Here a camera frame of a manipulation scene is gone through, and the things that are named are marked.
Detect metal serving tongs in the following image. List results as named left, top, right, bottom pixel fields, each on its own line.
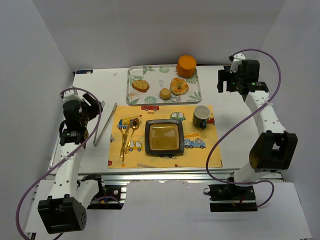
left=93, top=103, right=118, bottom=147

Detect toasted bread slice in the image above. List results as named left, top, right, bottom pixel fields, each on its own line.
left=131, top=80, right=150, bottom=93

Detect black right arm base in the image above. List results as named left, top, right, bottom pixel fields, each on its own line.
left=203, top=183, right=258, bottom=213

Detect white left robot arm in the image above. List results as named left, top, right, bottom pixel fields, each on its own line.
left=37, top=87, right=103, bottom=234

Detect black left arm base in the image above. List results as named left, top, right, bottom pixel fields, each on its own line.
left=81, top=174, right=123, bottom=210

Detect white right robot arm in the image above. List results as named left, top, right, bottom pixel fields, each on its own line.
left=217, top=53, right=298, bottom=183

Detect twisted orange bread roll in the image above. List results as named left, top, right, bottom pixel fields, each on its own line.
left=170, top=77, right=189, bottom=96

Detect gold spoon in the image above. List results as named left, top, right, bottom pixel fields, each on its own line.
left=124, top=117, right=140, bottom=155

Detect green mug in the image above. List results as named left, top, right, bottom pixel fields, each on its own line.
left=192, top=105, right=211, bottom=130

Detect tall orange round cake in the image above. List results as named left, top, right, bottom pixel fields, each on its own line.
left=176, top=55, right=197, bottom=78

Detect gold fork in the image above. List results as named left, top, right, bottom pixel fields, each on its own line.
left=120, top=119, right=134, bottom=162

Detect yellow vehicle print placemat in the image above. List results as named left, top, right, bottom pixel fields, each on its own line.
left=108, top=105, right=218, bottom=169

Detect leaf patterned white tray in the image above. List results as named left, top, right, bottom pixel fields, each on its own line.
left=126, top=64, right=203, bottom=106

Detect small round muffin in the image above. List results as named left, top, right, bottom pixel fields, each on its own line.
left=159, top=88, right=172, bottom=100

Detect dark square plate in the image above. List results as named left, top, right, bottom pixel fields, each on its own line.
left=144, top=119, right=185, bottom=158

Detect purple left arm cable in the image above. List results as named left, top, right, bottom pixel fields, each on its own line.
left=16, top=86, right=103, bottom=240

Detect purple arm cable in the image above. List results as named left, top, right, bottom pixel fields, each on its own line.
left=16, top=86, right=103, bottom=240
left=205, top=47, right=282, bottom=209

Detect aluminium table frame rail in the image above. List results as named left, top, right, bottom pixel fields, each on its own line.
left=77, top=171, right=286, bottom=187

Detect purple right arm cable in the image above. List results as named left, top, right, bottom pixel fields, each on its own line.
left=205, top=47, right=282, bottom=209

